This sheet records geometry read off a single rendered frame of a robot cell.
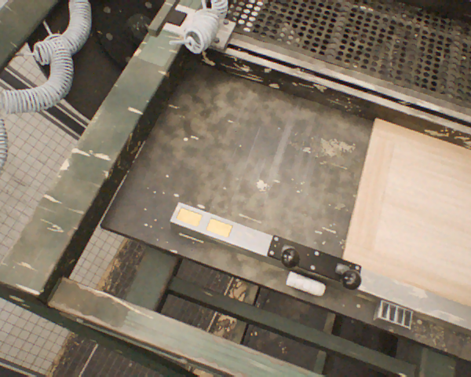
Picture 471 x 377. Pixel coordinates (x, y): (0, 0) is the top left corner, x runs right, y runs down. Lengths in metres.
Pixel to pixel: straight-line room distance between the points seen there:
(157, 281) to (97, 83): 0.78
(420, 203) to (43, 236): 0.85
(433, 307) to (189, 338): 0.51
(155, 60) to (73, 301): 0.60
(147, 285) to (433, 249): 0.66
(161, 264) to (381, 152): 0.61
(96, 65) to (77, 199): 0.72
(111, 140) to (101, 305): 0.35
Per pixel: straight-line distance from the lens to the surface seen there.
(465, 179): 1.24
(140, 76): 1.10
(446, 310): 1.04
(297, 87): 1.21
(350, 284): 0.84
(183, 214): 0.96
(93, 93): 1.52
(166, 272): 0.99
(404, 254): 1.07
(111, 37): 1.62
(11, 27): 1.44
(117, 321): 0.89
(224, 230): 0.95
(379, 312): 0.99
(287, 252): 0.82
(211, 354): 0.87
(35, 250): 0.91
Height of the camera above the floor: 2.05
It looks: 29 degrees down
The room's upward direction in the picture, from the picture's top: 52 degrees counter-clockwise
